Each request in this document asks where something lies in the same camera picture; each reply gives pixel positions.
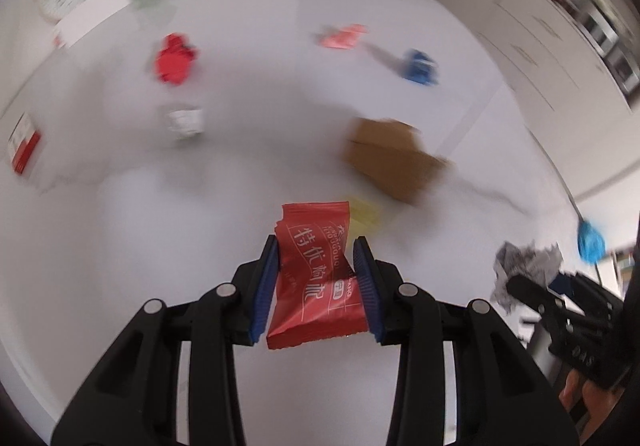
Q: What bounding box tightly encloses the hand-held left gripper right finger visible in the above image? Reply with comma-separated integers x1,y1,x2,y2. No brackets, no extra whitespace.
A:
352,236,581,446

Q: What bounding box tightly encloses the crushed brown cardboard box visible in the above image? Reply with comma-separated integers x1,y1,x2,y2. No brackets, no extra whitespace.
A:
341,118,450,205

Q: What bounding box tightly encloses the silver foil wrapper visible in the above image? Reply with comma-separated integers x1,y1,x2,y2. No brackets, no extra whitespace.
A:
489,240,564,317

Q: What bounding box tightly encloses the yellow wrapper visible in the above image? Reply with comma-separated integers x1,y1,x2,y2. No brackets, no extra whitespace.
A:
348,197,382,230

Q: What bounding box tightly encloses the white crumpled paper ball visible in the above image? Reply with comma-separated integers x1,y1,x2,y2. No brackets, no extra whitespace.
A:
166,107,207,138

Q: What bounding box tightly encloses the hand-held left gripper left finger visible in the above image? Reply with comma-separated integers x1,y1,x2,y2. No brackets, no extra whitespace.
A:
49,234,280,446

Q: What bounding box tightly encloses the pink crumpled paper ball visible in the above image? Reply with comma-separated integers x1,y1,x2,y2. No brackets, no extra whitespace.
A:
316,24,369,50

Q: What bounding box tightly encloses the blue crumpled paper ball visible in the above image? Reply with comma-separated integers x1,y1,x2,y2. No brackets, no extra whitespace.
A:
401,49,442,86

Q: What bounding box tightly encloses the red crumpled paper ball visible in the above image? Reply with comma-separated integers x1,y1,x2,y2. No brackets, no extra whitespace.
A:
153,32,199,86

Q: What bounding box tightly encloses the red snack packet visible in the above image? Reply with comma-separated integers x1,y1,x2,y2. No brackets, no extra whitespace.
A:
266,201,371,351

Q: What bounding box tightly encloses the blue bag on floor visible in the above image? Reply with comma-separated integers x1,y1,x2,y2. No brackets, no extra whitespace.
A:
577,220,607,265

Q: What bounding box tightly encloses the beige drawer cabinet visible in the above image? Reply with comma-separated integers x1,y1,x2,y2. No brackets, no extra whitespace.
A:
491,0,640,114

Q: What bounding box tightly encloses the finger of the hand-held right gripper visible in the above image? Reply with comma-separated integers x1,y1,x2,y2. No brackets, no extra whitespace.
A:
550,270,615,321
505,275,567,323

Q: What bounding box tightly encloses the red and white box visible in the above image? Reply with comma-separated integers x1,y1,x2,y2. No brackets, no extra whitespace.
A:
7,113,43,175

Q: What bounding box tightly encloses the person's right hand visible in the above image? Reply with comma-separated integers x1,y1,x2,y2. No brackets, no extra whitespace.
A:
558,368,626,432

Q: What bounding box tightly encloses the white card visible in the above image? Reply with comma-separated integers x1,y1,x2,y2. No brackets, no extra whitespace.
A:
51,0,132,48

